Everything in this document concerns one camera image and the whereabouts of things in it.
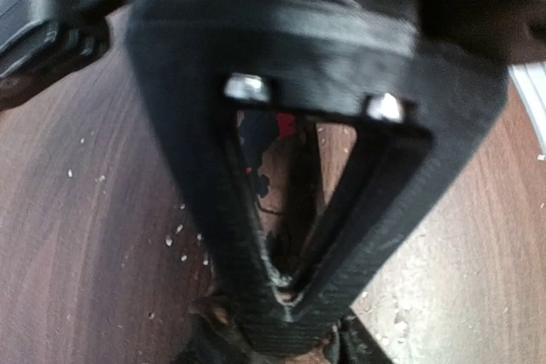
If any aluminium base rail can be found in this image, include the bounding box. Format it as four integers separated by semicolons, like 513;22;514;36
509;61;546;153

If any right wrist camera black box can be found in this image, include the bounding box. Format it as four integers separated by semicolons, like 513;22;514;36
1;0;129;107

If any dark red patterned tie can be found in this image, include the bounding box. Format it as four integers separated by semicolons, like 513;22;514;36
177;110;390;363

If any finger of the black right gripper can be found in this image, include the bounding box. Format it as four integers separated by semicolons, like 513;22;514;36
127;0;507;355

